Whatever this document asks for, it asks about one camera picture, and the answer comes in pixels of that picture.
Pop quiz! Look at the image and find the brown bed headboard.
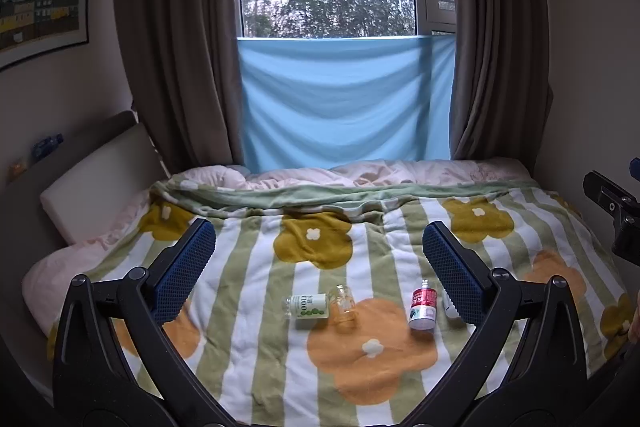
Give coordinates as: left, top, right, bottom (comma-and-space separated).
0, 109, 166, 303

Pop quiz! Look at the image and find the white bottle with red label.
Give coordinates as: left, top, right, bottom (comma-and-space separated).
408, 287, 438, 332

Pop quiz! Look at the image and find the blue plastic bottle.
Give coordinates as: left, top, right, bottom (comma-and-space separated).
31, 134, 65, 160

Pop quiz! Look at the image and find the brown curtain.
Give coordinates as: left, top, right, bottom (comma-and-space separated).
425, 0, 555, 164
112, 0, 247, 174

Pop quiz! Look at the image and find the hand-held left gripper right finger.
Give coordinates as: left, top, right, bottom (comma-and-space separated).
405, 221, 589, 427

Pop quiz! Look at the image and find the framed wall poster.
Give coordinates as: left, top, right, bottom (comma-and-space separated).
0, 0, 93, 70

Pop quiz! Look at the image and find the light blue cloth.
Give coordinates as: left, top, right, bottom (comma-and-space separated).
237, 34, 457, 174

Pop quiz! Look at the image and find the striped flower print blanket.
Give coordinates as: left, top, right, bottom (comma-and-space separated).
47, 179, 636, 427

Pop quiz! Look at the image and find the clear glass cup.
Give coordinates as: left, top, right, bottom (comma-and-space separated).
327, 284, 358, 323

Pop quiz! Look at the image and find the white bottle with green label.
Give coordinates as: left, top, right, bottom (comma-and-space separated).
285, 293, 329, 321

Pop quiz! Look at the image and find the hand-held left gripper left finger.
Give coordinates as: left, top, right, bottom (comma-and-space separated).
52, 218, 236, 427

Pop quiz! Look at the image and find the white pillow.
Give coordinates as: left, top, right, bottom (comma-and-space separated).
40, 124, 168, 245

